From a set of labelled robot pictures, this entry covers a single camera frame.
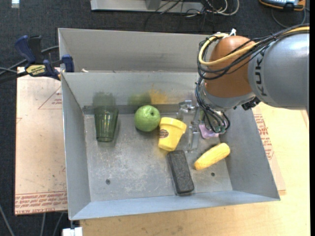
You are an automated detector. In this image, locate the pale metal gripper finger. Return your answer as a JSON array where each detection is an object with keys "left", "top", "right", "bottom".
[
  {"left": 178, "top": 100, "right": 197, "bottom": 120},
  {"left": 188, "top": 131, "right": 200, "bottom": 153}
]

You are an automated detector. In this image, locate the pale purple small object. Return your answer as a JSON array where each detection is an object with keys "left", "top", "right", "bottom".
[{"left": 200, "top": 123, "right": 220, "bottom": 140}]

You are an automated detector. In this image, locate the yellow corn cob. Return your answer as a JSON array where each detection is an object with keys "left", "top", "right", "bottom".
[{"left": 193, "top": 142, "right": 231, "bottom": 171}]

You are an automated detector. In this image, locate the yellow plastic cup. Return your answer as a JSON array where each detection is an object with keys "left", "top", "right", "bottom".
[{"left": 157, "top": 117, "right": 188, "bottom": 152}]

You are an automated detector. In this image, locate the dark green flat block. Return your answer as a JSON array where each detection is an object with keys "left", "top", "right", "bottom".
[{"left": 166, "top": 149, "right": 195, "bottom": 195}]

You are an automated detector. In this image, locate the green apple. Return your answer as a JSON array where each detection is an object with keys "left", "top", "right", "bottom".
[{"left": 133, "top": 105, "right": 161, "bottom": 133}]

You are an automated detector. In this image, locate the grey metal bin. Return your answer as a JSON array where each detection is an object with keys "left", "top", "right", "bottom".
[{"left": 58, "top": 28, "right": 281, "bottom": 221}]

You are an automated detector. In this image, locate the green glass cup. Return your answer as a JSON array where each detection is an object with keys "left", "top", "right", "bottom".
[{"left": 94, "top": 106, "right": 120, "bottom": 143}]

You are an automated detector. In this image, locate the brown cardboard board, red print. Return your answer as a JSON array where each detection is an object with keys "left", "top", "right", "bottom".
[{"left": 14, "top": 66, "right": 287, "bottom": 216}]

